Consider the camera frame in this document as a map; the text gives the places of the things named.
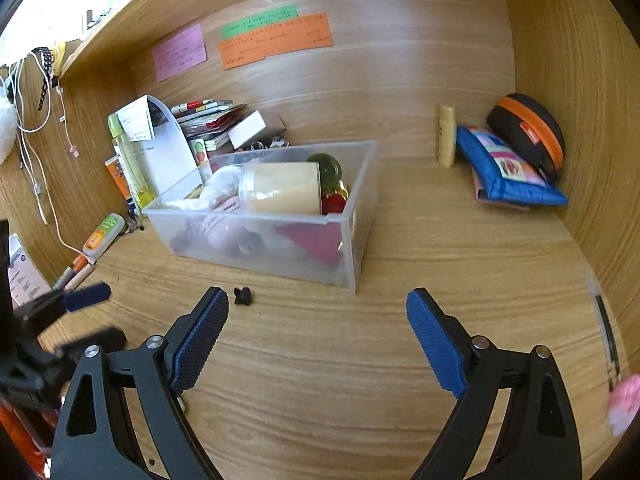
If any dark red card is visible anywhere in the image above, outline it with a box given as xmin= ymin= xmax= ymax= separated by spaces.
xmin=274 ymin=225 xmax=346 ymax=268

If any white printed carton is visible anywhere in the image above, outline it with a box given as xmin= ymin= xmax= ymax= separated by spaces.
xmin=7 ymin=232 xmax=53 ymax=311

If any yellow cream tube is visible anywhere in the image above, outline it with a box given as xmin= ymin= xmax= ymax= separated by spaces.
xmin=438 ymin=105 xmax=458 ymax=168

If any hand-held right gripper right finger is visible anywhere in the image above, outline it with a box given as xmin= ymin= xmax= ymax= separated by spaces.
xmin=406 ymin=287 xmax=582 ymax=480

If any white marker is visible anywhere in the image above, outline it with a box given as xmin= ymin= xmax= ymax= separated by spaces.
xmin=64 ymin=262 xmax=96 ymax=292

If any stack of books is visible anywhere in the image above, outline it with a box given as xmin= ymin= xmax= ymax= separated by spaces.
xmin=170 ymin=99 xmax=248 ymax=151

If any pink cord bundle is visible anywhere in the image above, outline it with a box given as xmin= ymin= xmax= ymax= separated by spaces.
xmin=200 ymin=210 xmax=261 ymax=253

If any green yellow bottle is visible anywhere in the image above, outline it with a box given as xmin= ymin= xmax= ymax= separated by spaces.
xmin=107 ymin=112 xmax=151 ymax=209

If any orange capped marker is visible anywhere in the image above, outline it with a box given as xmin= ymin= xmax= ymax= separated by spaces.
xmin=52 ymin=255 xmax=88 ymax=291

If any white cable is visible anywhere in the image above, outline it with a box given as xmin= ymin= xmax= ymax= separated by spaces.
xmin=52 ymin=75 xmax=82 ymax=159
xmin=0 ymin=57 xmax=83 ymax=256

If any white fluffy item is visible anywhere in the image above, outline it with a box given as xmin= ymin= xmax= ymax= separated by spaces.
xmin=0 ymin=95 xmax=16 ymax=162

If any wooden desktop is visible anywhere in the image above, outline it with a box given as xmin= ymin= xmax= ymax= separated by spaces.
xmin=37 ymin=152 xmax=631 ymax=480

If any white cloth bag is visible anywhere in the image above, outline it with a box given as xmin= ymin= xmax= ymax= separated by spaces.
xmin=165 ymin=165 xmax=246 ymax=211

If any pink paper note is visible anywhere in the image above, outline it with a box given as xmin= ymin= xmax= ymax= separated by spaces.
xmin=152 ymin=24 xmax=208 ymax=83

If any white-lidded cream jar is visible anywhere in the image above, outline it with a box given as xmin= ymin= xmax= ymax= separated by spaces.
xmin=238 ymin=161 xmax=322 ymax=216

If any orange packet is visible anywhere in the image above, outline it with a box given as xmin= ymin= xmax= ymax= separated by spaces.
xmin=104 ymin=155 xmax=132 ymax=201

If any orange paper note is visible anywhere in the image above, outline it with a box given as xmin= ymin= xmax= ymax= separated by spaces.
xmin=217 ymin=13 xmax=334 ymax=72

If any green paper note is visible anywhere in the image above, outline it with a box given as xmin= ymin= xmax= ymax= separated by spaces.
xmin=221 ymin=5 xmax=299 ymax=40

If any orange white glue tube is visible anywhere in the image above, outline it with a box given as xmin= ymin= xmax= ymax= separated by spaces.
xmin=82 ymin=213 xmax=126 ymax=257

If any blue patchwork pencil case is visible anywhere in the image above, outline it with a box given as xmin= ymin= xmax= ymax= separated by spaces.
xmin=456 ymin=126 xmax=569 ymax=207

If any white cardboard box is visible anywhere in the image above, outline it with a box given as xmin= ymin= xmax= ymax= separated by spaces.
xmin=227 ymin=110 xmax=285 ymax=150

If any black orange zip case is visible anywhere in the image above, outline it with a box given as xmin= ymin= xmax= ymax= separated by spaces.
xmin=486 ymin=93 xmax=567 ymax=181

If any black bead chain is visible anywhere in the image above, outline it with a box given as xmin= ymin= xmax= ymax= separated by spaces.
xmin=31 ymin=46 xmax=57 ymax=111

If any white bowl of trinkets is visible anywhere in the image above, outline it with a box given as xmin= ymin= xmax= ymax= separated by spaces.
xmin=235 ymin=137 xmax=292 ymax=153

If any pink fluffy item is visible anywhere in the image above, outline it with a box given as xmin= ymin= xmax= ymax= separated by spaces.
xmin=607 ymin=374 xmax=640 ymax=436

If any pink wallet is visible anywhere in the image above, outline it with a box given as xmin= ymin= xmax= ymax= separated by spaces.
xmin=472 ymin=167 xmax=531 ymax=211

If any wooden shelf board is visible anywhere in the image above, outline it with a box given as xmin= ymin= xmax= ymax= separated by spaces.
xmin=60 ymin=0 xmax=506 ymax=78

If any black strip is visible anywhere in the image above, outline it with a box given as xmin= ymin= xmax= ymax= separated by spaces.
xmin=594 ymin=294 xmax=622 ymax=392

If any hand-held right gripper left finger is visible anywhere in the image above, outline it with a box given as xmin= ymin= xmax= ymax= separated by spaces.
xmin=50 ymin=286 xmax=230 ymax=480

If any white paper folder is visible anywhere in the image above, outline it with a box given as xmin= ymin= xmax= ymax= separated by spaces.
xmin=110 ymin=95 xmax=203 ymax=206

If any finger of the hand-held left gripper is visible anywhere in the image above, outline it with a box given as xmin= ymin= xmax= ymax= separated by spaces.
xmin=39 ymin=327 xmax=127 ymax=372
xmin=15 ymin=282 xmax=112 ymax=337

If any red round item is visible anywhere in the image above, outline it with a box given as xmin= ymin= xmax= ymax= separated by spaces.
xmin=320 ymin=182 xmax=349 ymax=216

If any dark green jar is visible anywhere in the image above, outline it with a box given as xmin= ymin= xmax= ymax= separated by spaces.
xmin=306 ymin=152 xmax=343 ymax=193

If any clear plastic storage box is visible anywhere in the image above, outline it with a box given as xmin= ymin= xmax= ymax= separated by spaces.
xmin=142 ymin=140 xmax=379 ymax=296

